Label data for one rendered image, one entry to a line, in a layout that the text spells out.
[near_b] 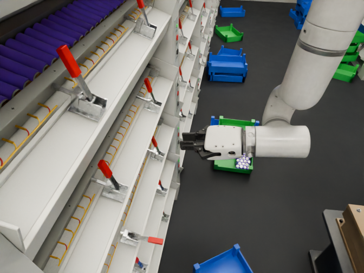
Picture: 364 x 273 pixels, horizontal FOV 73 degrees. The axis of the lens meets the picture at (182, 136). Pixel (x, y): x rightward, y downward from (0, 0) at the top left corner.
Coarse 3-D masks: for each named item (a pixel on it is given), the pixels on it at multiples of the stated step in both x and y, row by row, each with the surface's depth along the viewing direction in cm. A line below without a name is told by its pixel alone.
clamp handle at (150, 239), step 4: (132, 236) 58; (136, 236) 58; (140, 236) 58; (144, 236) 58; (144, 240) 58; (148, 240) 57; (152, 240) 57; (156, 240) 57; (160, 240) 57; (160, 244) 57
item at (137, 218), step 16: (160, 128) 88; (160, 144) 83; (144, 160) 76; (144, 176) 72; (144, 192) 69; (128, 208) 64; (144, 208) 66; (128, 224) 62; (144, 224) 63; (128, 256) 57; (112, 272) 54; (128, 272) 55
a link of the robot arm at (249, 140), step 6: (246, 126) 67; (252, 126) 66; (246, 132) 64; (252, 132) 64; (246, 138) 64; (252, 138) 63; (246, 144) 64; (252, 144) 63; (246, 150) 65; (252, 150) 65; (246, 156) 66; (252, 156) 65
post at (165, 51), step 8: (176, 8) 68; (176, 16) 69; (168, 32) 67; (168, 40) 69; (160, 48) 71; (168, 48) 70; (160, 56) 72; (168, 56) 72; (176, 64) 78; (176, 80) 82; (168, 96) 81; (168, 104) 84; (168, 112) 86; (176, 112) 89; (176, 128) 94; (176, 136) 96; (176, 144) 99; (176, 152) 102; (176, 168) 108; (176, 176) 111; (176, 192) 119
